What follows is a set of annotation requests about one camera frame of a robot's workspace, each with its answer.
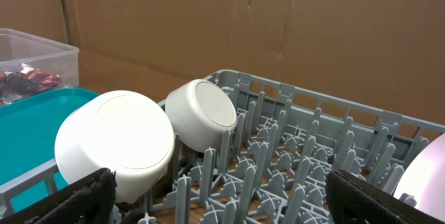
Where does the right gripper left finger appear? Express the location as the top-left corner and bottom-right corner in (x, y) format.
(1, 168), (117, 224)

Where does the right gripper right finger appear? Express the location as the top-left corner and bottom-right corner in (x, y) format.
(325, 170), (444, 224)

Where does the pink round plate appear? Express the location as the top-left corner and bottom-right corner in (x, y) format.
(394, 134), (444, 221)

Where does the white bowl with nuts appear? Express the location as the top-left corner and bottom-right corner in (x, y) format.
(54, 90), (175, 203)

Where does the red snack wrapper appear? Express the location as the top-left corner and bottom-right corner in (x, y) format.
(1, 64), (63, 104)

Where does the grey bowl with rice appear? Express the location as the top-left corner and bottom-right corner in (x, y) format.
(165, 79), (237, 152)

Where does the grey dishwasher rack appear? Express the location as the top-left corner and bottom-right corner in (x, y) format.
(1, 70), (444, 223)

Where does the teal serving tray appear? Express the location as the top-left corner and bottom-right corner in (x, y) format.
(0, 87), (102, 213)

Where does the clear plastic bin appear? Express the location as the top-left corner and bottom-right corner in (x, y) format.
(1, 28), (79, 88)

